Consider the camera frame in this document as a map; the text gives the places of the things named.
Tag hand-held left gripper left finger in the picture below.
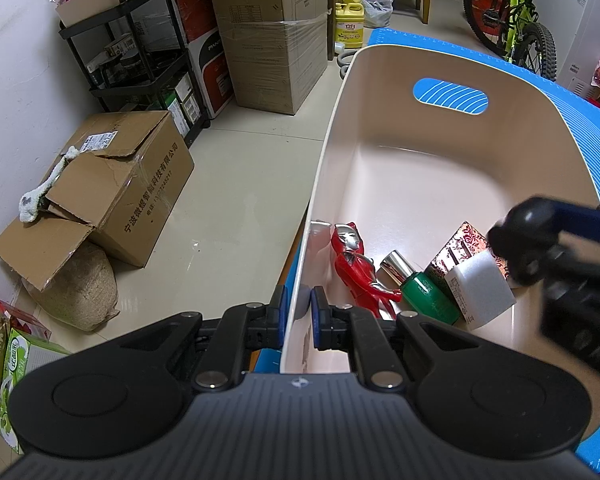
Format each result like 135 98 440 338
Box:
107 284 291 393

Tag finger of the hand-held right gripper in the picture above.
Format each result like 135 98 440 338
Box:
507 195 600 246
487 225 600 288

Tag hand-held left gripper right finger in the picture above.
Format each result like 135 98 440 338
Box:
311 285 483 392

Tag white rectangular box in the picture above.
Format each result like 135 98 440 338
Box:
444 254 517 332

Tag red and silver toy figure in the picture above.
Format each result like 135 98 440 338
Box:
332 221 403 320

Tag green bottle with silver cap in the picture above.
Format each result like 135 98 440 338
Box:
379 250 463 326

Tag beige plastic storage bin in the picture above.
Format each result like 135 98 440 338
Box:
279 45 600 441

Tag red patterned box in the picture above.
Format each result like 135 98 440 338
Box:
424 221 518 291

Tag blue ribbed mat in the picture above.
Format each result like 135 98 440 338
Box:
250 27 600 478

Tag torn cardboard box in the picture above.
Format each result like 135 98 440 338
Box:
0 110 196 293

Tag burlap sack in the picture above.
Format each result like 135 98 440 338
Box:
21 242 121 332

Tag white chest freezer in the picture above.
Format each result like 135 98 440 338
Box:
555 0 600 106

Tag green and black bicycle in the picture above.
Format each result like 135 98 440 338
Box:
462 0 558 81

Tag green and white small boxes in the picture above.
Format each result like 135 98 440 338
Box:
162 72 203 133

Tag plastic-wrapped cardboard box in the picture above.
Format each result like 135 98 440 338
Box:
220 17 329 116

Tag red and white appliance box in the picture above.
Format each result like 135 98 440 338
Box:
175 0 234 118

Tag grey curved metal object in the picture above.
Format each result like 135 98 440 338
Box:
332 41 355 81

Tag small red carton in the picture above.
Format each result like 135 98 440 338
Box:
0 297 51 341

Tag green printed carton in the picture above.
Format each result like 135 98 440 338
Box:
0 327 73 456

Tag white fuzzy bone toy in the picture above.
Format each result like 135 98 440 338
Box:
19 146 80 223

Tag white plastic bag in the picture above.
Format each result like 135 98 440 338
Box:
359 0 395 28

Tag yellow plastic jug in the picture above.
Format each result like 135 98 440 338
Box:
334 0 365 45

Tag black shelf cart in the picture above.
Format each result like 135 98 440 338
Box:
59 0 211 148

